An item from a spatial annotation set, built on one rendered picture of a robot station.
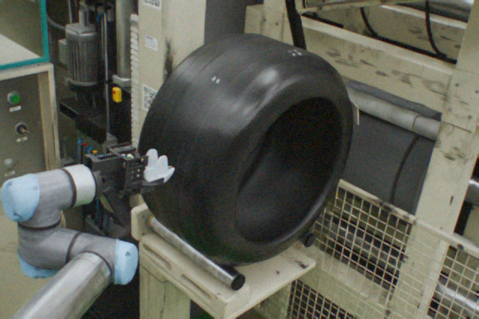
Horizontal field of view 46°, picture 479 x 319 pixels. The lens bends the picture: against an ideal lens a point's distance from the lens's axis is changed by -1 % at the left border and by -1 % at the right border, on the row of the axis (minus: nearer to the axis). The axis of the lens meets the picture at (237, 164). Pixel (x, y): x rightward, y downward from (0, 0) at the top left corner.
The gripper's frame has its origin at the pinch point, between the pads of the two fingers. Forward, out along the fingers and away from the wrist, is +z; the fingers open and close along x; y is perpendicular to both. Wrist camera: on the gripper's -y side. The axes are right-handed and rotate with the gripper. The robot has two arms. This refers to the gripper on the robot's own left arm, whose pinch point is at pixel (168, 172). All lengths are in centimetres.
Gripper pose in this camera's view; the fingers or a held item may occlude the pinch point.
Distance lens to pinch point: 123.2
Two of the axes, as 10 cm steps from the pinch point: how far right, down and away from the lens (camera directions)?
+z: 7.0, -1.8, 6.9
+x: -7.0, -4.0, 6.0
